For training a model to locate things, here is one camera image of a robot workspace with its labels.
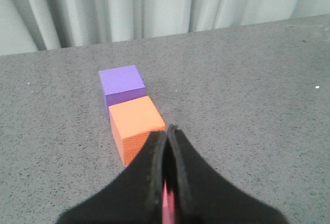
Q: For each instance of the purple foam cube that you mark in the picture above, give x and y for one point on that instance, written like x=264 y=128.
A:
x=120 y=85

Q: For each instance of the grey-green curtain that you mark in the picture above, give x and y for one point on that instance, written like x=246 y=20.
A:
x=36 y=25

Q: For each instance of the pink foam cube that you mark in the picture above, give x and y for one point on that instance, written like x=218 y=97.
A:
x=168 y=206

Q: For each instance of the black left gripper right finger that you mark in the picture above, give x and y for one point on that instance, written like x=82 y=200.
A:
x=201 y=195

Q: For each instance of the orange foam cube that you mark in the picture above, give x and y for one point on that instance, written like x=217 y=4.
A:
x=131 y=123

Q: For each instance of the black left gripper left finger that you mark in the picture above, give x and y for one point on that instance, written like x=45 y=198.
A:
x=135 y=196

